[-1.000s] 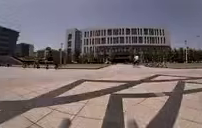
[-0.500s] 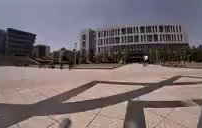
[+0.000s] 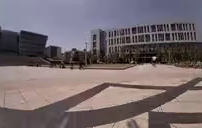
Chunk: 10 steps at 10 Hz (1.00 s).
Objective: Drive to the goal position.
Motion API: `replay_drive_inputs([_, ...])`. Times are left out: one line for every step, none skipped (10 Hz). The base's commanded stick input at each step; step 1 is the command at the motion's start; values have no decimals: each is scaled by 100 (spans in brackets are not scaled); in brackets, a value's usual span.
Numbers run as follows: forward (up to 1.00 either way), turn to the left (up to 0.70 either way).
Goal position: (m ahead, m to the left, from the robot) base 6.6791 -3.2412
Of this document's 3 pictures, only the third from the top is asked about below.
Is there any thin pole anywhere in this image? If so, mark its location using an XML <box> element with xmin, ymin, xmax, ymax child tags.
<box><xmin>84</xmin><ymin>41</ymin><xmax>89</xmax><ymax>66</ymax></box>

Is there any group of people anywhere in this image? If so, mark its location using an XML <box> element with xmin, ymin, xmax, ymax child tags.
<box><xmin>49</xmin><ymin>59</ymin><xmax>86</xmax><ymax>70</ymax></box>

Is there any small grey building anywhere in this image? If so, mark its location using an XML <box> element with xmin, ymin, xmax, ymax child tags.
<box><xmin>44</xmin><ymin>45</ymin><xmax>62</xmax><ymax>60</ymax></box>

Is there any person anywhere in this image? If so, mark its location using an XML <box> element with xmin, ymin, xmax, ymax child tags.
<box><xmin>150</xmin><ymin>55</ymin><xmax>158</xmax><ymax>69</ymax></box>

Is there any white building with grid windows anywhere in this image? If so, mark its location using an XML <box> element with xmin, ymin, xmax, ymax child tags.
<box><xmin>90</xmin><ymin>22</ymin><xmax>202</xmax><ymax>65</ymax></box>

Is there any robot's own part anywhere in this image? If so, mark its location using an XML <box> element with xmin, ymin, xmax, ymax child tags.
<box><xmin>126</xmin><ymin>119</ymin><xmax>140</xmax><ymax>128</ymax></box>

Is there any row of trees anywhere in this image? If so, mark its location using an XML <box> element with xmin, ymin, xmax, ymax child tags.
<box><xmin>63</xmin><ymin>43</ymin><xmax>202</xmax><ymax>65</ymax></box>

